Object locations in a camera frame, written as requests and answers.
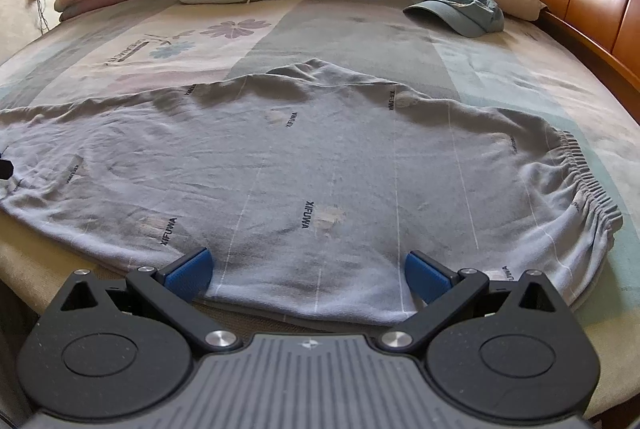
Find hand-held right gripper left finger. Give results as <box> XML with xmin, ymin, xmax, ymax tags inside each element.
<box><xmin>60</xmin><ymin>248</ymin><xmax>242</xmax><ymax>356</ymax></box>

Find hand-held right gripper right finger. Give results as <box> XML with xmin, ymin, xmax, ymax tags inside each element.
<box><xmin>376</xmin><ymin>251</ymin><xmax>556</xmax><ymax>355</ymax></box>

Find grey pants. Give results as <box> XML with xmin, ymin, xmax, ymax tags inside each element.
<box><xmin>0</xmin><ymin>58</ymin><xmax>623</xmax><ymax>327</ymax></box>

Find bed with patchwork sheet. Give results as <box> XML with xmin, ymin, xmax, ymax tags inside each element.
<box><xmin>0</xmin><ymin>0</ymin><xmax>640</xmax><ymax>360</ymax></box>

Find blue cap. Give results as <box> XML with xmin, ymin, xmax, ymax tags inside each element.
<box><xmin>403</xmin><ymin>0</ymin><xmax>505</xmax><ymax>38</ymax></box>

